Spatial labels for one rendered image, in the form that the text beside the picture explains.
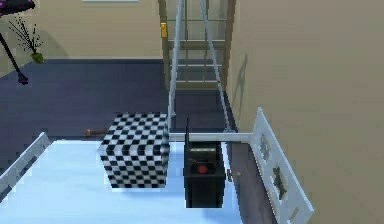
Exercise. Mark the grey tripod stand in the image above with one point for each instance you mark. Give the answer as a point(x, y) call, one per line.
point(175, 56)

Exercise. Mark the brown glass pane door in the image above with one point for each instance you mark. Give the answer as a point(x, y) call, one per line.
point(196, 45)

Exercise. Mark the black white checkered cube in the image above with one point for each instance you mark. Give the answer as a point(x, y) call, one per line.
point(135, 153)

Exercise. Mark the brown baseball bat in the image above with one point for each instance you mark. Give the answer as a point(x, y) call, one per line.
point(95, 132)

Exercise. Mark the white bed pale blue mattress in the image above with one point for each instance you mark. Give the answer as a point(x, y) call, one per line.
point(66, 186)

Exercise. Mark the thin house plant green pot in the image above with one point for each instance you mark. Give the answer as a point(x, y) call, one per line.
point(37, 57)

